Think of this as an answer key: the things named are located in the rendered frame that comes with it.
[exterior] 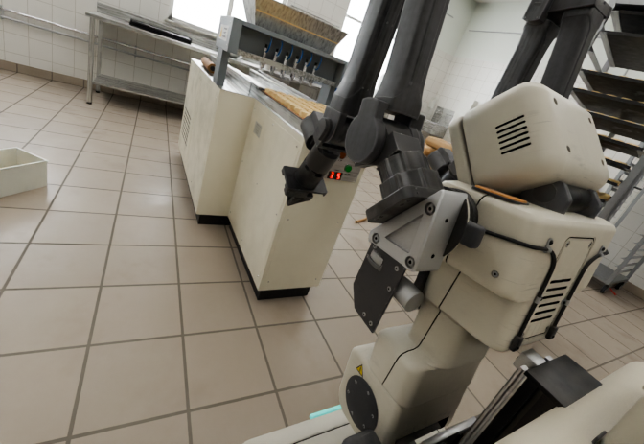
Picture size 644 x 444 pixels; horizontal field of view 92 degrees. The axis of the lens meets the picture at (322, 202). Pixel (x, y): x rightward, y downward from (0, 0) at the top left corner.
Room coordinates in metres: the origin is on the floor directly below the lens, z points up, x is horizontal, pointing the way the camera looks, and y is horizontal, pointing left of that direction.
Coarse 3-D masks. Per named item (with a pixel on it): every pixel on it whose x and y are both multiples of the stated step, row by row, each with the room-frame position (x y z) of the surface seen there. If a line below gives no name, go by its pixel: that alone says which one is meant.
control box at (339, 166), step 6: (336, 162) 1.24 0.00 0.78; (342, 162) 1.26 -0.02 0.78; (348, 162) 1.27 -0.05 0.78; (354, 162) 1.29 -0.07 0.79; (336, 168) 1.25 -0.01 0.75; (342, 168) 1.26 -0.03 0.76; (354, 168) 1.30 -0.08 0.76; (360, 168) 1.32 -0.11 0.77; (330, 174) 1.23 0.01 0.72; (336, 174) 1.25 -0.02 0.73; (342, 174) 1.27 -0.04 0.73; (348, 174) 1.29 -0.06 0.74; (354, 174) 1.30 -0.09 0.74; (342, 180) 1.28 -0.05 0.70; (348, 180) 1.29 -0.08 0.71; (354, 180) 1.31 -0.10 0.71
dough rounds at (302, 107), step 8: (272, 96) 1.51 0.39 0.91; (280, 96) 1.47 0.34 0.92; (288, 96) 1.60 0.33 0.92; (288, 104) 1.36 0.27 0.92; (296, 104) 1.45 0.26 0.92; (304, 104) 1.53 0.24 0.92; (312, 104) 1.64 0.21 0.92; (320, 104) 1.78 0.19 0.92; (296, 112) 1.27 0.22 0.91; (304, 112) 1.23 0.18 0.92
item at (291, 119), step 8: (248, 80) 1.94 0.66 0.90; (256, 88) 1.79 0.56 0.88; (256, 96) 1.77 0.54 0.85; (264, 96) 1.65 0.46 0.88; (264, 104) 1.63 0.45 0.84; (272, 104) 1.55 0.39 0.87; (280, 112) 1.45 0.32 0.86; (288, 112) 1.37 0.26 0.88; (288, 120) 1.35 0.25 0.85; (296, 120) 1.29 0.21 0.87; (296, 128) 1.28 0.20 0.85
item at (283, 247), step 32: (256, 128) 1.63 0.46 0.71; (288, 128) 1.31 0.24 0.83; (256, 160) 1.54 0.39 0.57; (288, 160) 1.24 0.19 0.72; (256, 192) 1.44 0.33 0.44; (352, 192) 1.36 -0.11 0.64; (256, 224) 1.36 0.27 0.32; (288, 224) 1.21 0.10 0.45; (320, 224) 1.30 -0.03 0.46; (256, 256) 1.27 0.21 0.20; (288, 256) 1.24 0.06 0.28; (320, 256) 1.34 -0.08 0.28; (256, 288) 1.26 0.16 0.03; (288, 288) 1.27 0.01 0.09
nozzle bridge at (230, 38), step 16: (224, 16) 1.81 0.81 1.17; (224, 32) 1.74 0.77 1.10; (240, 32) 1.66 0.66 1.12; (256, 32) 1.79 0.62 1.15; (272, 32) 1.75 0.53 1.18; (224, 48) 1.69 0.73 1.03; (240, 48) 1.75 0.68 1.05; (256, 48) 1.80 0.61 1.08; (272, 48) 1.85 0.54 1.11; (288, 48) 1.90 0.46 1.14; (304, 48) 1.86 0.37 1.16; (224, 64) 1.74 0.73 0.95; (272, 64) 1.81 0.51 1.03; (288, 64) 1.91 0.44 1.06; (320, 64) 2.02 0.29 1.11; (336, 64) 2.08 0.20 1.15; (224, 80) 1.74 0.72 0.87; (320, 80) 1.98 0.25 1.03; (336, 80) 2.05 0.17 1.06; (320, 96) 2.18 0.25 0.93
